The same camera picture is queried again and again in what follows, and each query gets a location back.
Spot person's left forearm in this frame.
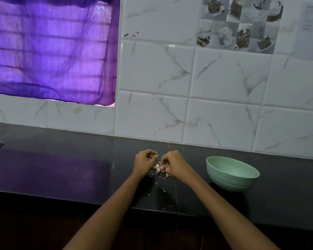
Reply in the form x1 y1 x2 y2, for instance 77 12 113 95
63 172 144 250

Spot garlic peel scraps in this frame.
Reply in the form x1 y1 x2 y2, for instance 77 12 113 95
147 169 176 203

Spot person's right forearm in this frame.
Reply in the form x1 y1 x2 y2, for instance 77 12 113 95
183 170 280 250

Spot person's left hand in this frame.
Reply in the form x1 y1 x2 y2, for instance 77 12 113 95
133 149 159 178

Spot person's right hand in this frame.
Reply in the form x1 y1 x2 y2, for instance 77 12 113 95
159 150 193 183

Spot pale green bowl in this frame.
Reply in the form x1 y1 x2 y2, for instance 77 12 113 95
206 156 260 192

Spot purple sheer curtain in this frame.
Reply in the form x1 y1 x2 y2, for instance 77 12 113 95
0 0 121 106

